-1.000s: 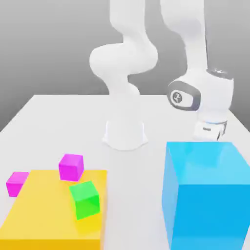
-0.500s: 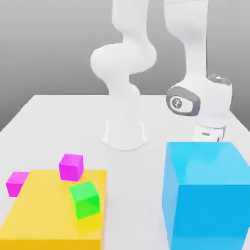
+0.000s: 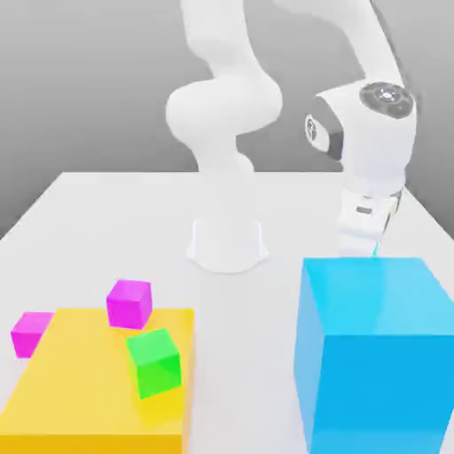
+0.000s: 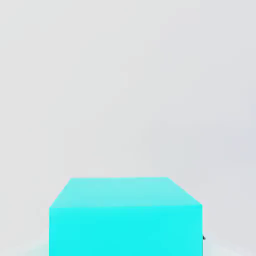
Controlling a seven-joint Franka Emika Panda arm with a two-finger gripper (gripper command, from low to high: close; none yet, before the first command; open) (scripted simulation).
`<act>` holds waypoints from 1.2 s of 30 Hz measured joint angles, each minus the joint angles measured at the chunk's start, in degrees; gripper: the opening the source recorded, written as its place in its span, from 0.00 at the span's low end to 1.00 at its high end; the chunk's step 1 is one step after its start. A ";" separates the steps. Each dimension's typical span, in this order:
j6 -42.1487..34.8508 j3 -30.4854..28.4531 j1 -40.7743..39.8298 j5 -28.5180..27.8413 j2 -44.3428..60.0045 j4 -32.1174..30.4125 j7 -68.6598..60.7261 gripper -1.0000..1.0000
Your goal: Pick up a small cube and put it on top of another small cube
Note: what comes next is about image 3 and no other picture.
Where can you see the small green cube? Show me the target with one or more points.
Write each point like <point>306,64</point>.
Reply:
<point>156,365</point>

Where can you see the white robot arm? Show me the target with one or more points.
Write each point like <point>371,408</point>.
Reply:
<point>227,117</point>

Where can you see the large blue box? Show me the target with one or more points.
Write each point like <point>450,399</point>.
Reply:
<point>376,354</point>

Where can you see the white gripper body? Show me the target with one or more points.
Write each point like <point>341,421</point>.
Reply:
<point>360,225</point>

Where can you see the small magenta cube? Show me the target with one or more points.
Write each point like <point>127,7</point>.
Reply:
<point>128,305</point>
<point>27,335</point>

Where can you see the large yellow box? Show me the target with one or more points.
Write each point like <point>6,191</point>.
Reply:
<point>81,383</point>

